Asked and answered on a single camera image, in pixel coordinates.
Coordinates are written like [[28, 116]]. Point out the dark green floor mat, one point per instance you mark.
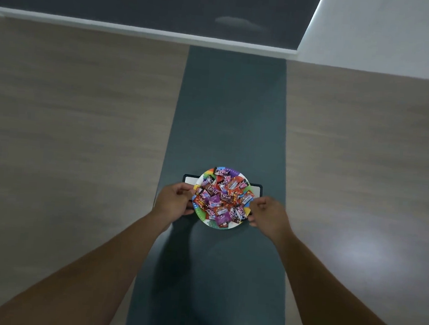
[[229, 124]]

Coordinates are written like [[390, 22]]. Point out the person's right hand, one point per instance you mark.
[[271, 218]]

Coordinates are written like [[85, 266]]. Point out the black-framed white tray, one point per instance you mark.
[[189, 180]]

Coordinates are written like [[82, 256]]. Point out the person's right forearm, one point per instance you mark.
[[331, 301]]

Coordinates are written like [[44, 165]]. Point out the person's left forearm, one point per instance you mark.
[[88, 273]]

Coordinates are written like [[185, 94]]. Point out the person's left hand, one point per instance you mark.
[[171, 201]]

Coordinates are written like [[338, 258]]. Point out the colourful paper plate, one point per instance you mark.
[[209, 175]]

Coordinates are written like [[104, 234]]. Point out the pile of wrapped candies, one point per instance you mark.
[[221, 198]]

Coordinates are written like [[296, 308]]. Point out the person's right thumb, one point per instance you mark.
[[262, 201]]

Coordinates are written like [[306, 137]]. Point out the person's left thumb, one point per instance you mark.
[[185, 188]]

